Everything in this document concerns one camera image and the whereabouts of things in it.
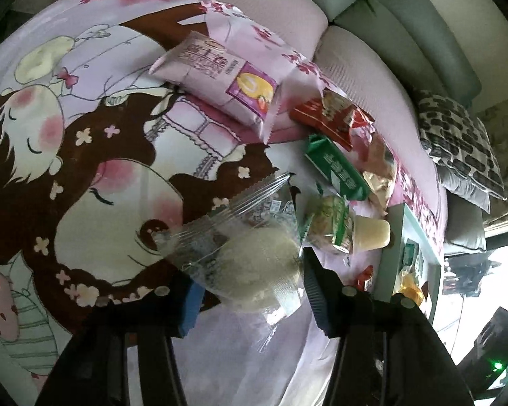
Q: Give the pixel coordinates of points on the printed cartoon blanket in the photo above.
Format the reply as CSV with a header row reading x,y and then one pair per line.
x,y
67,135

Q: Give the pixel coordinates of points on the beige snack packet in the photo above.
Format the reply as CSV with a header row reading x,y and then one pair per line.
x,y
381,165

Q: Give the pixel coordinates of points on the teal cardboard tray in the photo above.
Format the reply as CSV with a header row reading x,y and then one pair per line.
x,y
387,262

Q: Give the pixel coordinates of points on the green lidded snack cup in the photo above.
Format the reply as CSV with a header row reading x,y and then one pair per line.
x,y
328,220

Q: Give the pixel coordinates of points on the pink snack packet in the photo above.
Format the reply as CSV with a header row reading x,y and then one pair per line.
x,y
211,76

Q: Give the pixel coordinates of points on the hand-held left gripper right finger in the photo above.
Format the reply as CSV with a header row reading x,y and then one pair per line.
x,y
321,300

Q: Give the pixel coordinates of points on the white jelly cup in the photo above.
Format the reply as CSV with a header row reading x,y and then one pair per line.
x,y
372,232

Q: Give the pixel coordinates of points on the grey and pink sofa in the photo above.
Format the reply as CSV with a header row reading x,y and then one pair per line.
x,y
406,21

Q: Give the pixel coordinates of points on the yellow snack packet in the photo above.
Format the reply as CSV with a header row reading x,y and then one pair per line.
x,y
410,289

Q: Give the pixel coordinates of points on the dark grey pillow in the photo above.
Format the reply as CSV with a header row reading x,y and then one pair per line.
x,y
461,190

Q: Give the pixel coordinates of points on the small red candy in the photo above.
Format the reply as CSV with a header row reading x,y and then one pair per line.
x,y
364,277

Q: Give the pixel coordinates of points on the black spotted pillow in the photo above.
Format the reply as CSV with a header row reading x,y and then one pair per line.
x,y
461,143

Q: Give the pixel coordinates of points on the red snack packet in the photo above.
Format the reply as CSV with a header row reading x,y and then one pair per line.
x,y
330,118

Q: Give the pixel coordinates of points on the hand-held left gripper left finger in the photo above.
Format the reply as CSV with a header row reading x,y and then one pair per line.
x,y
190,308

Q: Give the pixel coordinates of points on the clear bag with white bun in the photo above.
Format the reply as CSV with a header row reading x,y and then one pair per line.
x,y
258,258

